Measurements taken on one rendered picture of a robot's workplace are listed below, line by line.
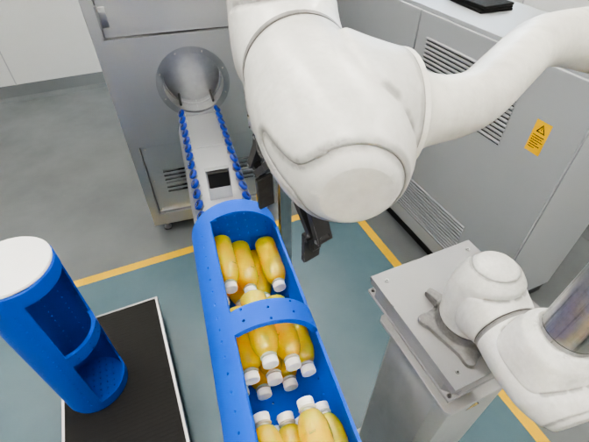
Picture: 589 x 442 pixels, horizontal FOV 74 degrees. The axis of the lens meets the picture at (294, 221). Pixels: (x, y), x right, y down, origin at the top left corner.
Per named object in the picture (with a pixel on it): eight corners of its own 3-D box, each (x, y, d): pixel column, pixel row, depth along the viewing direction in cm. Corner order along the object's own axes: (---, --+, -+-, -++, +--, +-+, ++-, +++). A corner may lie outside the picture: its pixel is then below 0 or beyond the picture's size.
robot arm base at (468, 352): (445, 281, 120) (450, 269, 116) (511, 332, 107) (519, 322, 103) (404, 310, 113) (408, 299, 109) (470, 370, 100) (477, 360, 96)
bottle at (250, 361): (223, 322, 109) (235, 384, 97) (224, 306, 105) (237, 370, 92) (247, 318, 112) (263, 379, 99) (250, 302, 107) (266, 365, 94)
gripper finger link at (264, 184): (257, 181, 64) (254, 179, 64) (259, 210, 69) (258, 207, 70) (273, 174, 65) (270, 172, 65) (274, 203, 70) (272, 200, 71)
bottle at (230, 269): (221, 252, 132) (231, 295, 119) (204, 244, 127) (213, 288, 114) (235, 238, 129) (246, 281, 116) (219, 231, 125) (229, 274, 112)
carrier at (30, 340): (66, 424, 177) (131, 399, 185) (-52, 316, 117) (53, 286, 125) (66, 368, 196) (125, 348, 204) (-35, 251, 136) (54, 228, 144)
